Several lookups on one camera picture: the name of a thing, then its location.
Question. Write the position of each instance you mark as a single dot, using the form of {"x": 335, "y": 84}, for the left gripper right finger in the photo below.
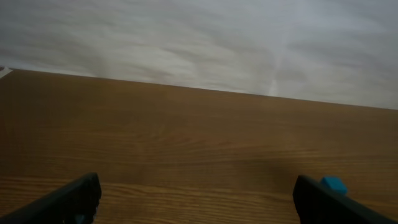
{"x": 323, "y": 208}

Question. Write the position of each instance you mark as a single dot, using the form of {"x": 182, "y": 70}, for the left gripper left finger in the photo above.
{"x": 65, "y": 205}

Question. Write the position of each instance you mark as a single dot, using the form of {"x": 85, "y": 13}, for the blue cube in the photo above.
{"x": 335, "y": 184}

